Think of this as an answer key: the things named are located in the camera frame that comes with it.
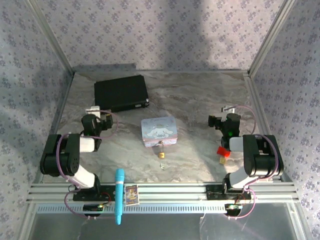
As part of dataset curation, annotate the cartoon dog tin box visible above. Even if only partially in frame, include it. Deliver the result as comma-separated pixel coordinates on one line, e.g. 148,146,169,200
140,116,179,149

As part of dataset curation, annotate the small brass padlock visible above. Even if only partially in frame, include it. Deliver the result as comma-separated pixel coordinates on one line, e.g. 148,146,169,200
157,142,167,160

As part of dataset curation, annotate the small red plastic object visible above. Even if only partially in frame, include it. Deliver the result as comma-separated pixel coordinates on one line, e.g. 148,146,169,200
216,146,231,158

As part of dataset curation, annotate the black hard case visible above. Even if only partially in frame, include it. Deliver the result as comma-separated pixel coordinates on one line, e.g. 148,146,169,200
93,74,151,113

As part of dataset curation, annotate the light blue marker pen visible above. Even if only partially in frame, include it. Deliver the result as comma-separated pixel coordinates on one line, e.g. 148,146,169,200
114,168,126,226

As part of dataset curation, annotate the small printed card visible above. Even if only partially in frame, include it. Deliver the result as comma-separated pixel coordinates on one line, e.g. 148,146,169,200
124,184,140,207

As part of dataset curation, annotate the small controller circuit board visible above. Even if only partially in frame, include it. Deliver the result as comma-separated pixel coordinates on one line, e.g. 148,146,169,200
224,203,244,212
82,204,105,212

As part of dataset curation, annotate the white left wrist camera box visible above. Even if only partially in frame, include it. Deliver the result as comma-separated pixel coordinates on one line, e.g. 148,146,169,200
84,105,102,117

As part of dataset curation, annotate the aluminium side rail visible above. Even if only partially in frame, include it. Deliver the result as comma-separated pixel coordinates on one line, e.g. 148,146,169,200
243,72,291,182
37,71,76,186

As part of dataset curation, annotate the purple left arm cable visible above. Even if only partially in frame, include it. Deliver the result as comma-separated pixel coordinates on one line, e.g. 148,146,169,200
56,111,120,222

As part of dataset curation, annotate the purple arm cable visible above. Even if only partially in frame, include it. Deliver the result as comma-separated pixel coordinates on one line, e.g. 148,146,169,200
226,104,281,221
56,111,120,222

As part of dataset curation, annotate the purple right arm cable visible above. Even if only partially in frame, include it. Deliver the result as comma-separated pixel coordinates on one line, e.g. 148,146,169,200
226,104,281,221

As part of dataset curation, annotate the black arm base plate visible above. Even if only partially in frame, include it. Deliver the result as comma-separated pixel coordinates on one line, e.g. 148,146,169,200
72,184,118,202
205,184,252,201

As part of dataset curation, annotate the aluminium front rail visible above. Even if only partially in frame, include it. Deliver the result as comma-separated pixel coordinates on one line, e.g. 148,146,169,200
26,181,300,204

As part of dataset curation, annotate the aluminium corner post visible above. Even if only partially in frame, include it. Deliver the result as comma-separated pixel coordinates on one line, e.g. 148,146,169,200
24,0,76,75
246,0,301,76

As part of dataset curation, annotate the slotted grey cable duct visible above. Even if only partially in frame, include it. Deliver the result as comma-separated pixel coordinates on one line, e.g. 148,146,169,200
36,202,297,215

